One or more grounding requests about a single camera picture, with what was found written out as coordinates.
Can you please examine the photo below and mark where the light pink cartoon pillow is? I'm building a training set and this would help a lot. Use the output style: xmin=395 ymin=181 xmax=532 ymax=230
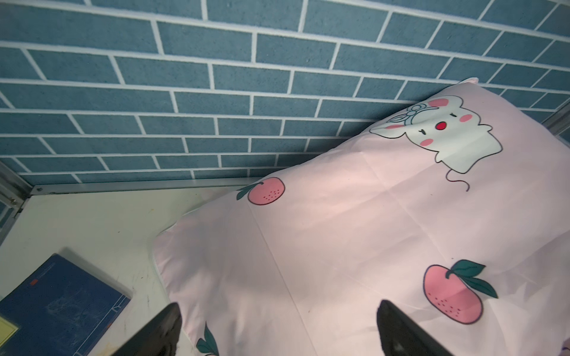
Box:
xmin=153 ymin=82 xmax=569 ymax=355

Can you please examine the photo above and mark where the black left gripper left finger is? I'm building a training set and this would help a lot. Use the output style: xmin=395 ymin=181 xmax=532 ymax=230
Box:
xmin=113 ymin=303 xmax=182 ymax=356

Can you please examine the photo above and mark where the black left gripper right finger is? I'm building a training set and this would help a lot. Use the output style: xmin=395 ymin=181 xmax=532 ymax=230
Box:
xmin=376 ymin=300 xmax=452 ymax=356

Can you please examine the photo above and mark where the dark blue notebook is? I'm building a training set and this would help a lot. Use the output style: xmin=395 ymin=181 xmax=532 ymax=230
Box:
xmin=1 ymin=254 xmax=131 ymax=355

